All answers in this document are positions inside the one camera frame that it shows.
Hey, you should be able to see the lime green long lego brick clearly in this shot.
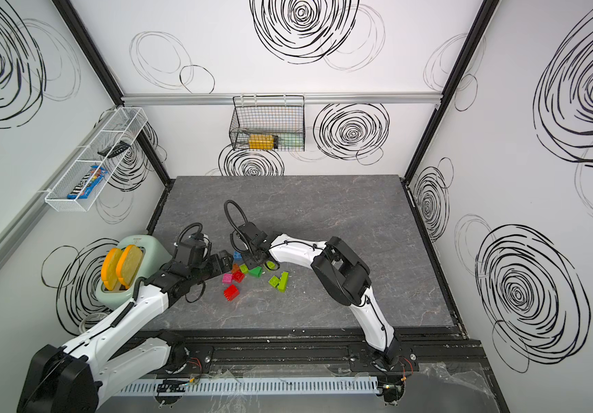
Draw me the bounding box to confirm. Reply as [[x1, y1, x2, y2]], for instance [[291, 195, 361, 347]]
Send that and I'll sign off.
[[269, 272, 289, 293]]

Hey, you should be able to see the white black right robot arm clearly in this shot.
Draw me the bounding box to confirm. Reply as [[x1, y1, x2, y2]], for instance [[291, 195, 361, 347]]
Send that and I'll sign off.
[[223, 200, 401, 373]]

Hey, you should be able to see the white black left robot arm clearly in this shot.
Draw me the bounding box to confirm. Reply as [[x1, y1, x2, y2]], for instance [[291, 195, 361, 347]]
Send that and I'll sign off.
[[17, 223, 234, 412]]

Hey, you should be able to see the small red lego brick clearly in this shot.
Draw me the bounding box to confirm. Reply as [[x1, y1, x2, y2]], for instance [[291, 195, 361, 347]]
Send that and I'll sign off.
[[233, 271, 246, 283]]

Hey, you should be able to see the red lego brick front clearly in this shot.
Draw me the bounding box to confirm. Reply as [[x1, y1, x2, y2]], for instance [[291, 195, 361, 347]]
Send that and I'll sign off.
[[223, 285, 241, 301]]

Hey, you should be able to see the mint green toaster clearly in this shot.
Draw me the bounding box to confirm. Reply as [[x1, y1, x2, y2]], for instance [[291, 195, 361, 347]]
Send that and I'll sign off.
[[95, 235, 172, 310]]

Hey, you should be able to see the yellow toast slice right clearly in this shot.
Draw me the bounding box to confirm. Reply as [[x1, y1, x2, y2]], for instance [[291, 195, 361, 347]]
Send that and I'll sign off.
[[117, 244, 144, 288]]

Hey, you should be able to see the yellow toast slice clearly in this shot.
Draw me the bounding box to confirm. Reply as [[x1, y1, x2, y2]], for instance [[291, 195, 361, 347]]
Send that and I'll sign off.
[[100, 248, 122, 291], [117, 244, 144, 288]]

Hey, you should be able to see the yellow toast slice left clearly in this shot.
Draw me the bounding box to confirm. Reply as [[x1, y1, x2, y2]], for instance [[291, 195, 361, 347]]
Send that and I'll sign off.
[[100, 248, 122, 291]]

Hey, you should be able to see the yellow box in basket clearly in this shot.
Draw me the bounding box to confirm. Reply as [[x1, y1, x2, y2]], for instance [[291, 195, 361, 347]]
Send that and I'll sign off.
[[247, 134, 277, 151]]

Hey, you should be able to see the green item in basket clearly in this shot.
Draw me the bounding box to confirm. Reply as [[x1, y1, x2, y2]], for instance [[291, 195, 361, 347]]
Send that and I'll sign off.
[[274, 133, 305, 151]]

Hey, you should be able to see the blue candy packet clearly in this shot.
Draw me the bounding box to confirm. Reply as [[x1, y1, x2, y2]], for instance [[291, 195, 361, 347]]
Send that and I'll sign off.
[[67, 165, 108, 200]]

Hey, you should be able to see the black remote control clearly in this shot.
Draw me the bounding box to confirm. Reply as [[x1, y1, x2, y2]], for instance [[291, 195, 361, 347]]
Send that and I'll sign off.
[[98, 140, 130, 159]]

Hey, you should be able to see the black wire wall basket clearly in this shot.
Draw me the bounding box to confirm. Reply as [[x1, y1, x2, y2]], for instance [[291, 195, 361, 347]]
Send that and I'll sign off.
[[229, 102, 306, 151]]

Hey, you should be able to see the white slotted cable duct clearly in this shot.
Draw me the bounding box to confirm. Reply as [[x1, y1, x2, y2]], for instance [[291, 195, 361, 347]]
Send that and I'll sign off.
[[117, 376, 381, 397]]

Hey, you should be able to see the black corner frame post left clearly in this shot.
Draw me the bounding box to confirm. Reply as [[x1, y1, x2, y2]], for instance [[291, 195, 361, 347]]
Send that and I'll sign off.
[[51, 0, 172, 187]]

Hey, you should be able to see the black corner frame post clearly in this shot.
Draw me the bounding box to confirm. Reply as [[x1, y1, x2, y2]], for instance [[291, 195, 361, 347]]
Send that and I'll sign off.
[[403, 0, 499, 184], [51, 0, 172, 187]]

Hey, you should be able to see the white wire shelf basket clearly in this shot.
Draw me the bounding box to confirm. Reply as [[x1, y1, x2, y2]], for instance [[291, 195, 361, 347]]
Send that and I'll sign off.
[[44, 107, 148, 213]]

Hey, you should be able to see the aluminium wall rail back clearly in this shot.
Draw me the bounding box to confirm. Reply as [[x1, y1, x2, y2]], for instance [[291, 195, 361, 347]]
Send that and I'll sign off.
[[122, 91, 443, 106]]

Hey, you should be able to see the aluminium wall rail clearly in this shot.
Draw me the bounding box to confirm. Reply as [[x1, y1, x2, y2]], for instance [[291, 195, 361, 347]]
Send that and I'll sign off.
[[122, 91, 443, 106], [0, 109, 113, 270]]

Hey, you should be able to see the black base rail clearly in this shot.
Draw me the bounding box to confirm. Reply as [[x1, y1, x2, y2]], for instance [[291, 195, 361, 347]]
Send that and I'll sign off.
[[131, 327, 491, 373]]

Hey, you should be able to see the aluminium wall rail left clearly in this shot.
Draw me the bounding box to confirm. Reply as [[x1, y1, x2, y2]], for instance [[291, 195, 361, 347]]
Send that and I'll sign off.
[[0, 109, 113, 270]]

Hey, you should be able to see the black corner frame post right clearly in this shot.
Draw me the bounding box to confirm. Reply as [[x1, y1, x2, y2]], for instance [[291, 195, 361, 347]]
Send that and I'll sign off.
[[403, 0, 499, 184]]

